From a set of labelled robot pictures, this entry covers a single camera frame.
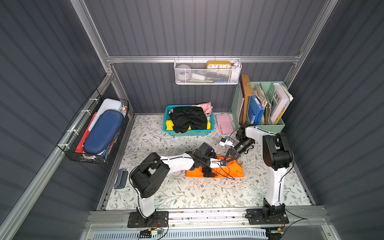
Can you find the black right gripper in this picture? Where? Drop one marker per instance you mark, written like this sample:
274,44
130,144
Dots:
235,149

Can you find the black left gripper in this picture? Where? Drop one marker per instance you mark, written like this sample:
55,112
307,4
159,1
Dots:
208,170

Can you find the orange shorts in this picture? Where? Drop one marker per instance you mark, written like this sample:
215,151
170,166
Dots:
231,169

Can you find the black shorts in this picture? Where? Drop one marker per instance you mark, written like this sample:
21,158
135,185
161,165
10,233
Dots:
188,117

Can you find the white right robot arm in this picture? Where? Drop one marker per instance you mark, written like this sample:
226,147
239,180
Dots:
277,156

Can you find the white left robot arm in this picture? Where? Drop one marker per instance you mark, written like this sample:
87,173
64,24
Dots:
147,177

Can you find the roll of tape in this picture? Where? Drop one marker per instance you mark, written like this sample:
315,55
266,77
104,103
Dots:
183,73

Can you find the pink plastic case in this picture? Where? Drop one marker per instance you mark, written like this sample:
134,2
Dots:
224,124

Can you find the blue binder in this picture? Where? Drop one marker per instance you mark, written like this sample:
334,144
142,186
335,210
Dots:
255,111

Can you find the mint green file organizer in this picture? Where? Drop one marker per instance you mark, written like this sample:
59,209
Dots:
238,104

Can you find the teal plastic basket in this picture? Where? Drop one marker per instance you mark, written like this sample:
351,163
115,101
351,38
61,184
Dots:
190,132

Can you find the yellow folded cloth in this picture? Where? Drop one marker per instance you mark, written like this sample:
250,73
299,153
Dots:
170,125

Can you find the pink patterned folded cloth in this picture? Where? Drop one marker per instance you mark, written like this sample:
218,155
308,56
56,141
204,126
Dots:
207,108

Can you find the white yellow book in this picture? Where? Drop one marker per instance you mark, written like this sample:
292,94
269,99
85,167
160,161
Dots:
280,102

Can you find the grey blue stapler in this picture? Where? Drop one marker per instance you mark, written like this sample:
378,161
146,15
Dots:
121,180

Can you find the yellow clock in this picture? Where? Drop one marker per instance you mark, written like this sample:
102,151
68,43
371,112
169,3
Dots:
219,65

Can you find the navy blue oval case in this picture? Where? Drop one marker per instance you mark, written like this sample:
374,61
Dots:
103,132

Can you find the white flat box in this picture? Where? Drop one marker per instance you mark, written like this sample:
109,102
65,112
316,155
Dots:
107,104

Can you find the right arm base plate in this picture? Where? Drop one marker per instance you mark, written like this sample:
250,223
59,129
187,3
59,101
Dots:
258,217

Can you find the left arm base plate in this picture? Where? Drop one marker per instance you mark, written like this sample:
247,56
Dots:
157,219

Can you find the white wire wall basket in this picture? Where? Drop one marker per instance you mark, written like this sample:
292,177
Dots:
203,76

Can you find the black wire side basket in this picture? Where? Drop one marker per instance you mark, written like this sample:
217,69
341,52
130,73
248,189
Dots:
73,139

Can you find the aluminium front rail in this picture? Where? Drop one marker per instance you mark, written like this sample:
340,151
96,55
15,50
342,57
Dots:
306,223

